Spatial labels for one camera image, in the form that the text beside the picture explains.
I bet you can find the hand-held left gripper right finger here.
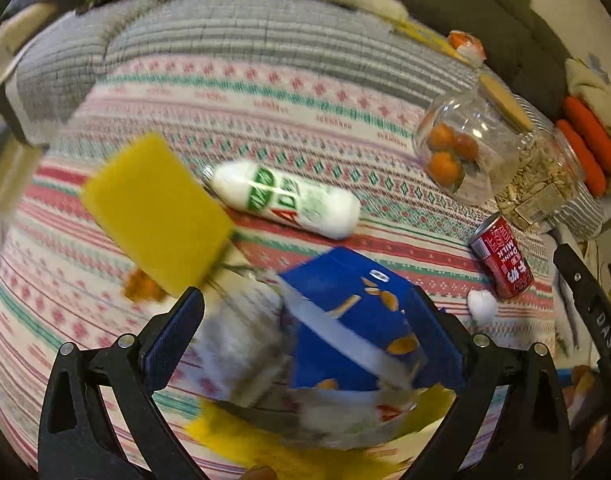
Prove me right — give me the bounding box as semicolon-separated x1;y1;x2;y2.
400;285;572;480

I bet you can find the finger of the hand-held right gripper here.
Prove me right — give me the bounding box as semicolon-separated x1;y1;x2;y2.
553;243;611;387

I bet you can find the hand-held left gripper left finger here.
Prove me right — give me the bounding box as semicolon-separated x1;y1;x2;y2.
38;286;209;480

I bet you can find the orange peel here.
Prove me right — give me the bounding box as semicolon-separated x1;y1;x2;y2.
122;268;168;304

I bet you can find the white tissue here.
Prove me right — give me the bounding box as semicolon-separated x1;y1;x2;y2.
466;289;498;324

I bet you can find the clear plastic wrapper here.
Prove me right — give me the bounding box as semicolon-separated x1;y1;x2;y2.
193;280;300;412

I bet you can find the red drink can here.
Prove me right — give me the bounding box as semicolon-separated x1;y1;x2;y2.
469;212;535;300

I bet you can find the blue cardboard carton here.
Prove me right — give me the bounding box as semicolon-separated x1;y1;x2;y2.
278;246;467;453

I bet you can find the yellow sponge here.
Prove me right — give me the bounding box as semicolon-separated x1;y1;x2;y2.
82;131;235;299

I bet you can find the clear jar of seeds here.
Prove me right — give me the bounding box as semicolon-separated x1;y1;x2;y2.
495;95;607;234

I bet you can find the orange carrot plush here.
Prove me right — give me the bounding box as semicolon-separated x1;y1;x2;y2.
555;119;609;197
563;96;611;174

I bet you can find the yellow plastic bag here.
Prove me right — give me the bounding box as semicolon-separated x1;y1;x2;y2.
186;385;457;480

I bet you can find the orange mandarin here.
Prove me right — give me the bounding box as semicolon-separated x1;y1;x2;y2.
453;132;481;162
429;151;461;187
430;123;457;152

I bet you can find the white bottle with green label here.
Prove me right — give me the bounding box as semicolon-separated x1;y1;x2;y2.
204;159;362;241

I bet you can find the clear jar with wooden lid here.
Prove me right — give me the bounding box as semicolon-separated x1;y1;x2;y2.
414;72;536;207

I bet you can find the patterned printed blanket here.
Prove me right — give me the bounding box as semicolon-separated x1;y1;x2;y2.
0;55;561;480

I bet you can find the orange and white packet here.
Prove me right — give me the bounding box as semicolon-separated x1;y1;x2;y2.
446;30;487;65

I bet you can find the grey striped quilt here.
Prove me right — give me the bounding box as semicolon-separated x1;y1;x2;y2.
6;0;482;147

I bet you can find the dark grey sofa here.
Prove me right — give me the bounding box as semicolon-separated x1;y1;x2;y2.
393;0;572;122

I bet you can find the beige quilt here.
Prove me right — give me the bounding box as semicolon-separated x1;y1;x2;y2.
0;2;59;87

